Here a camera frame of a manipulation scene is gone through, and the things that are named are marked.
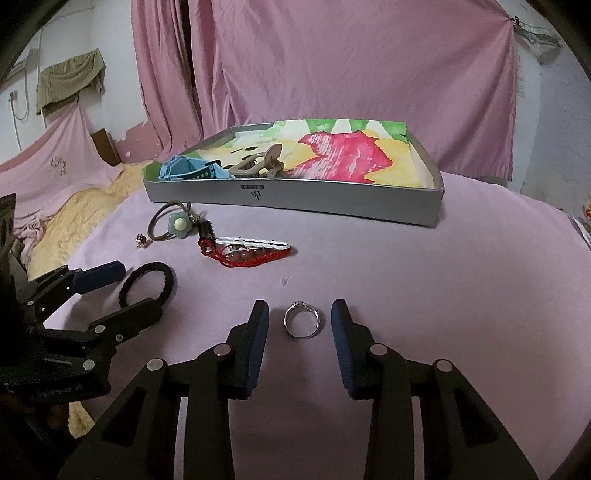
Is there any silver ring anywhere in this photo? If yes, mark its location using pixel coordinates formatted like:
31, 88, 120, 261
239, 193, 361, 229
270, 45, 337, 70
283, 302, 325, 341

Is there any green flower hair tie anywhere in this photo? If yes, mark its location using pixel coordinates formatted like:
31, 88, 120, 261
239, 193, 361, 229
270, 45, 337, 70
151, 200, 200, 241

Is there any grey cardboard box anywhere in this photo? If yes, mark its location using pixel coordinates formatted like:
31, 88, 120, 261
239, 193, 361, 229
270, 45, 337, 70
142, 119, 445, 228

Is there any black hair tie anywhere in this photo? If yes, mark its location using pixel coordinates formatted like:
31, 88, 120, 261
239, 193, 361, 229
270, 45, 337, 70
119, 261, 175, 309

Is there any colourful painted picture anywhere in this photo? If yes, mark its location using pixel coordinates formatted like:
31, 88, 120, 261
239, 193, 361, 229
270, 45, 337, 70
570, 194, 591, 250

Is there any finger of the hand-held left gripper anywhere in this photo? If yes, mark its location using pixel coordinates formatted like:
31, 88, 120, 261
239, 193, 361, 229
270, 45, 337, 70
21, 261, 126, 324
34, 298, 164, 370

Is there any white wall cable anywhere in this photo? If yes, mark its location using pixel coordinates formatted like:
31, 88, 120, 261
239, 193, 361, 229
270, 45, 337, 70
9, 90, 28, 153

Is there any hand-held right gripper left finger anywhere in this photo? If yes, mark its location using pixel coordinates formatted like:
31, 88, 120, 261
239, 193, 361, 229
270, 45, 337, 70
55, 299, 271, 480

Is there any yellow blanket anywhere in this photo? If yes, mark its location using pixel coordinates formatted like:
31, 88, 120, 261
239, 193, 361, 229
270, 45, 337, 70
14, 161, 155, 439

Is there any colourful painted paper lining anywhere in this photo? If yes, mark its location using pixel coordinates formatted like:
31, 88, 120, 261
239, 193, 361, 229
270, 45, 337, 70
185, 119, 437, 190

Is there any olive hanging cloth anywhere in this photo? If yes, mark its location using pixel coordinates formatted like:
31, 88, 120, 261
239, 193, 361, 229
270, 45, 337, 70
36, 49, 106, 116

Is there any blue hair band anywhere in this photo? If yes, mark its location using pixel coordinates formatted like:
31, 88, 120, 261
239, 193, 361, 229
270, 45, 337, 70
158, 156, 230, 182

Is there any white dotted hair clip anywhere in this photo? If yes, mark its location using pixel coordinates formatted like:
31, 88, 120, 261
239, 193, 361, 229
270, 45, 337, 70
216, 236, 291, 250

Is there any pink curtain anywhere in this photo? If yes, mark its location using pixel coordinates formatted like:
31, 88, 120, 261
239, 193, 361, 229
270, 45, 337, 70
130, 0, 518, 181

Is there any purple tablecloth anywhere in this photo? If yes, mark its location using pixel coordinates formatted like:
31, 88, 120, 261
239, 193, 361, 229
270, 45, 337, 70
28, 175, 591, 480

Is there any brown wooden board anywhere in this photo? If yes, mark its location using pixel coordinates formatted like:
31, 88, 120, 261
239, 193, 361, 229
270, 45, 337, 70
91, 129, 122, 167

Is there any red braided bracelet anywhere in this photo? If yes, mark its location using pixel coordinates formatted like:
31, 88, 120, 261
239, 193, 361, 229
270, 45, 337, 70
198, 222, 293, 268

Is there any wire wall hanger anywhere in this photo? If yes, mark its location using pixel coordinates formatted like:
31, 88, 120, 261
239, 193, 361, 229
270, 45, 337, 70
508, 14, 561, 61

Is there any brown hair claw clip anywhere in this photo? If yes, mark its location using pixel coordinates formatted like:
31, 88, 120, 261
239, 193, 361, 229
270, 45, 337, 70
228, 144, 289, 179

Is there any pink bed sheet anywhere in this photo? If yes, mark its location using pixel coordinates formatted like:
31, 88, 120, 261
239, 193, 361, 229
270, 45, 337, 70
0, 104, 123, 232

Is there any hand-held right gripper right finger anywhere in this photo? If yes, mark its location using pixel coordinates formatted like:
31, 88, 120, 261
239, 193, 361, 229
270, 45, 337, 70
330, 299, 541, 480

